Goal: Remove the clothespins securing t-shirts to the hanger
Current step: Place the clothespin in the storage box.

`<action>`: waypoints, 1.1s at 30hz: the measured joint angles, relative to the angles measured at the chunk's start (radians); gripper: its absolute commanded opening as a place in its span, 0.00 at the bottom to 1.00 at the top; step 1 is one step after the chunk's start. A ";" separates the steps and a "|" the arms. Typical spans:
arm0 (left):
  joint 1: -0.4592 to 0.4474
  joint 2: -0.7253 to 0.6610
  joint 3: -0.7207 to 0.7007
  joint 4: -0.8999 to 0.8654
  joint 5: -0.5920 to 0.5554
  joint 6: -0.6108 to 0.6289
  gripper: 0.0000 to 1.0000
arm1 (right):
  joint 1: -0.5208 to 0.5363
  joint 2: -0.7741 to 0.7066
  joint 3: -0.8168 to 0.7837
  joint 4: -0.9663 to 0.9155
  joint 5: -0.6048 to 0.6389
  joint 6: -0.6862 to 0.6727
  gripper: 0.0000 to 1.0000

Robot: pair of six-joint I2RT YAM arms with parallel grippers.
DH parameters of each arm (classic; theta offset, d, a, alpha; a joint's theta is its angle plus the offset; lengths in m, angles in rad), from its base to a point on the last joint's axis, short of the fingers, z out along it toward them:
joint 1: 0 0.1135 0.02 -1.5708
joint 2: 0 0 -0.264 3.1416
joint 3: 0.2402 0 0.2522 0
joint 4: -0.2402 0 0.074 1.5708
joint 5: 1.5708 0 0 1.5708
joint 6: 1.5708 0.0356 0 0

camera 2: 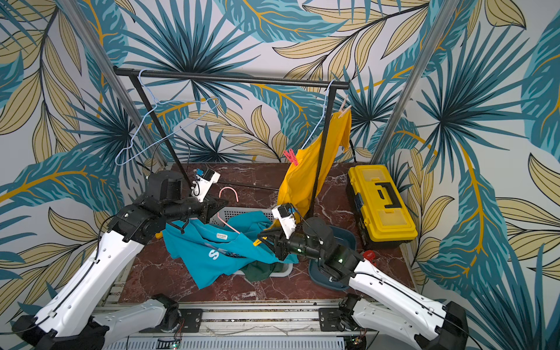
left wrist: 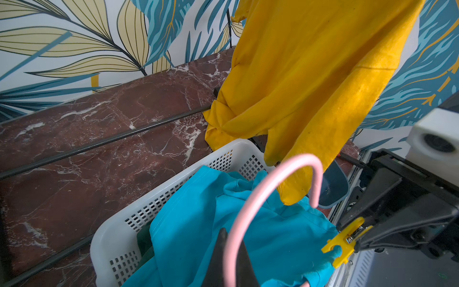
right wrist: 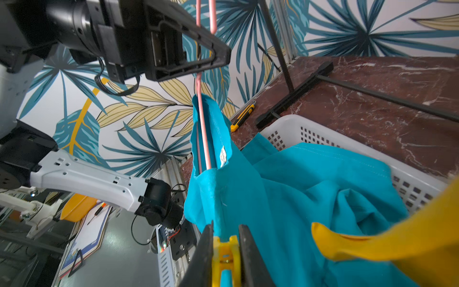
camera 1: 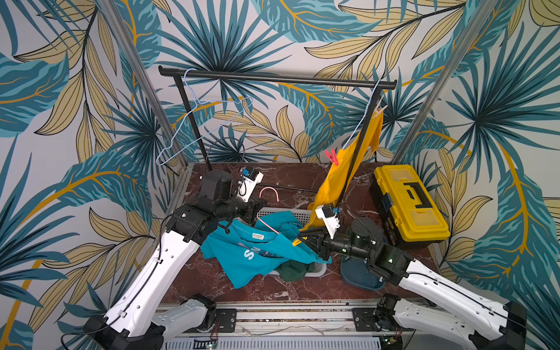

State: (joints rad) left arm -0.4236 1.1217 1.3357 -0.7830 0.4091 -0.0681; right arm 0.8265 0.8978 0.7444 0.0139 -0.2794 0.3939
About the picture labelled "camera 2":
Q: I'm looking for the pink wire hanger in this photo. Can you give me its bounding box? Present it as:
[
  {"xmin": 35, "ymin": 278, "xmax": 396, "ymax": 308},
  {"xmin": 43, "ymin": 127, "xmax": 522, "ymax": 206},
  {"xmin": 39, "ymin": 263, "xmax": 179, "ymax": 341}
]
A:
[{"xmin": 216, "ymin": 187, "xmax": 242, "ymax": 235}]

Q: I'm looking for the dark green t-shirt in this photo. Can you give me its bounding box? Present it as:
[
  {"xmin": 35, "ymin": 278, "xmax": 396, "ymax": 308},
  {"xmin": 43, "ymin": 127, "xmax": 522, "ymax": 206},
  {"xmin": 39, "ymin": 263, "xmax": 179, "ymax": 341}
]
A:
[{"xmin": 241, "ymin": 261, "xmax": 284, "ymax": 282}]

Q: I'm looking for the turquoise printed t-shirt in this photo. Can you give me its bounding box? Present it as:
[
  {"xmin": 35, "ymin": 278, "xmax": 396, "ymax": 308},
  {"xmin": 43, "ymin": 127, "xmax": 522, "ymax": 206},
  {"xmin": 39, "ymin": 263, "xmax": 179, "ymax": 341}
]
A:
[{"xmin": 163, "ymin": 211, "xmax": 298, "ymax": 289}]

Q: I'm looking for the yellow t-shirt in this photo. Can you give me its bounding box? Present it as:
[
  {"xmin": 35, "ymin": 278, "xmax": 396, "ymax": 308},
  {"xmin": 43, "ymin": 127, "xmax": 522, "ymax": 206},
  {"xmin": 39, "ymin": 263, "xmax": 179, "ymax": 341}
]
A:
[{"xmin": 277, "ymin": 107, "xmax": 351, "ymax": 223}]

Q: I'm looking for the light blue wire hanger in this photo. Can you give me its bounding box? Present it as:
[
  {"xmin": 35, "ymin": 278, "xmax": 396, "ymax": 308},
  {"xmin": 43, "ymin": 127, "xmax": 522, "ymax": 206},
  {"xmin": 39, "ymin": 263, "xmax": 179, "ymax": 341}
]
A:
[{"xmin": 114, "ymin": 67, "xmax": 222, "ymax": 166}]

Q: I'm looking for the pale blue wire hanger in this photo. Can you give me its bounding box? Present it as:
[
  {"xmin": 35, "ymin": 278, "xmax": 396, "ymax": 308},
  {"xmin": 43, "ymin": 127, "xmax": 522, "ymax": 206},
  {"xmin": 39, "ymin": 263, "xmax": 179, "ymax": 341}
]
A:
[{"xmin": 300, "ymin": 79, "xmax": 335, "ymax": 152}]

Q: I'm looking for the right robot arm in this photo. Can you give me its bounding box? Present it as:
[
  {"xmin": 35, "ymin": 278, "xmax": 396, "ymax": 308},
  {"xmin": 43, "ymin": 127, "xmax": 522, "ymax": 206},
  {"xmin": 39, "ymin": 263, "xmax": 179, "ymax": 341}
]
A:
[{"xmin": 258, "ymin": 217, "xmax": 469, "ymax": 349}]

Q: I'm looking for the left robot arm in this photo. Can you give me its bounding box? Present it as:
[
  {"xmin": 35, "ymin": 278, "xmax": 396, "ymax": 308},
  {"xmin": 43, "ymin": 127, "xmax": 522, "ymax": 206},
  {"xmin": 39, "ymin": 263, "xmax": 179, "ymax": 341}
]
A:
[{"xmin": 12, "ymin": 169, "xmax": 227, "ymax": 349}]

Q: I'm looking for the grey perforated plastic basket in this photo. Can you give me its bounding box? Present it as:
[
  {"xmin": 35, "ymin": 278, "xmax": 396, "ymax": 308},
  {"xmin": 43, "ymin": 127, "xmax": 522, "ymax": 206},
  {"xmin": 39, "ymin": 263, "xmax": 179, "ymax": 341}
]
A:
[{"xmin": 210, "ymin": 206, "xmax": 293, "ymax": 278}]

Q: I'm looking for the dark teal plastic tray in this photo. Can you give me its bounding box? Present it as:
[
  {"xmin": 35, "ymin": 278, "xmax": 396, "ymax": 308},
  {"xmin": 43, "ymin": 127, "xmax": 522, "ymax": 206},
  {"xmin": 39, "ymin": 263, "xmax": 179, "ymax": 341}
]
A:
[{"xmin": 308, "ymin": 226, "xmax": 357, "ymax": 292}]

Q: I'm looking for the pink red clothespin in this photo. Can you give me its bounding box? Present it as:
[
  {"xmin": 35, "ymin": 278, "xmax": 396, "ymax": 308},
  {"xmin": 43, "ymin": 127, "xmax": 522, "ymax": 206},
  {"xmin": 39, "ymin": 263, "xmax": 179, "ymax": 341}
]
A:
[{"xmin": 283, "ymin": 149, "xmax": 299, "ymax": 166}]

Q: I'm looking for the red pipe wrench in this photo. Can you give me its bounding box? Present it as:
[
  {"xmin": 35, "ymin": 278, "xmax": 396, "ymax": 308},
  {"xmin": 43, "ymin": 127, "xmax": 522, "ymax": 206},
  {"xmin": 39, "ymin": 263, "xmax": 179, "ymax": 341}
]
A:
[{"xmin": 362, "ymin": 250, "xmax": 377, "ymax": 264}]

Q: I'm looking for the yellow black toolbox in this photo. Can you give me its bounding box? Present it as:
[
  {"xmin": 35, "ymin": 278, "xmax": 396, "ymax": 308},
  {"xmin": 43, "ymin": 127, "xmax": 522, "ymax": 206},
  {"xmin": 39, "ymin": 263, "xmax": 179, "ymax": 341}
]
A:
[{"xmin": 346, "ymin": 165, "xmax": 418, "ymax": 250}]

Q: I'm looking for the beige pink clothespin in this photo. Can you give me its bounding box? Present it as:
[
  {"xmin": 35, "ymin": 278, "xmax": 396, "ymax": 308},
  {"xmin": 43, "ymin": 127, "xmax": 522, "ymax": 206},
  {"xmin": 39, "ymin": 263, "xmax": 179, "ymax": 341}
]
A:
[{"xmin": 338, "ymin": 96, "xmax": 351, "ymax": 116}]

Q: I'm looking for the black clothes rack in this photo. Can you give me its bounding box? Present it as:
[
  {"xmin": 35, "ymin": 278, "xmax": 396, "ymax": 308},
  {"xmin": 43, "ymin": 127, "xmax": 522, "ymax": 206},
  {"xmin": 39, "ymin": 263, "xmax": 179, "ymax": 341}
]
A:
[{"xmin": 112, "ymin": 66, "xmax": 350, "ymax": 218}]

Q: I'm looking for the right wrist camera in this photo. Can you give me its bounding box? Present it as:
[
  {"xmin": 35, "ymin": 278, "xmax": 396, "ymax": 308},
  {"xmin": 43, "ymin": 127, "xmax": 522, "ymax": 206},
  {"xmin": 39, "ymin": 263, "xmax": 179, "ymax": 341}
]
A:
[{"xmin": 271, "ymin": 204, "xmax": 297, "ymax": 239}]

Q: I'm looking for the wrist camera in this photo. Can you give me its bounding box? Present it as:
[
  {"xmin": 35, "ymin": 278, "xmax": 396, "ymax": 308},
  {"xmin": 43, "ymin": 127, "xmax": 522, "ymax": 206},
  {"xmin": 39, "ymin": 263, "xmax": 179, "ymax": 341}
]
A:
[
  {"xmin": 271, "ymin": 204, "xmax": 297, "ymax": 239},
  {"xmin": 191, "ymin": 169, "xmax": 220, "ymax": 203}
]

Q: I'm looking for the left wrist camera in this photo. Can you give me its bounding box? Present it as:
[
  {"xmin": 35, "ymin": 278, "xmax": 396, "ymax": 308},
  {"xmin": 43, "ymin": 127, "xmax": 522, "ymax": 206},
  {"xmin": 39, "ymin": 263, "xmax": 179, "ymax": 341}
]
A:
[{"xmin": 191, "ymin": 169, "xmax": 220, "ymax": 203}]

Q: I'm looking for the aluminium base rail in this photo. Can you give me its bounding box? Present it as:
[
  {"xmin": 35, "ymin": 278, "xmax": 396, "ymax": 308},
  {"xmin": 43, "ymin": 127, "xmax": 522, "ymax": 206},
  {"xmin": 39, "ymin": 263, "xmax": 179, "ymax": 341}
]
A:
[{"xmin": 65, "ymin": 299, "xmax": 447, "ymax": 350}]

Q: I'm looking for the left aluminium frame post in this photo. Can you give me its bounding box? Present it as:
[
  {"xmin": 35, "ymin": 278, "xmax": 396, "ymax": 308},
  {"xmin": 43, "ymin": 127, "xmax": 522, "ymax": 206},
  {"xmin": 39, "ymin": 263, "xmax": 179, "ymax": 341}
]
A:
[{"xmin": 59, "ymin": 0, "xmax": 174, "ymax": 166}]

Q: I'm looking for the aluminium frame post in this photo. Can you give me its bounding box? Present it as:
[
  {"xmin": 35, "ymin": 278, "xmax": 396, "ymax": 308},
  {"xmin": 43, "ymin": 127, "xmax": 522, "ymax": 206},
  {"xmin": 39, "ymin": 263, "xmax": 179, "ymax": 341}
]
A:
[
  {"xmin": 59, "ymin": 0, "xmax": 174, "ymax": 166},
  {"xmin": 370, "ymin": 0, "xmax": 459, "ymax": 164}
]

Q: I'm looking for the right aluminium frame post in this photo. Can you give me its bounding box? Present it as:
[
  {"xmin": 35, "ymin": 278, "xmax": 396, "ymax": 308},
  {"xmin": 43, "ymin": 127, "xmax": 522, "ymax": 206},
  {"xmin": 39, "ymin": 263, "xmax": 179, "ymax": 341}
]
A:
[{"xmin": 370, "ymin": 0, "xmax": 459, "ymax": 164}]

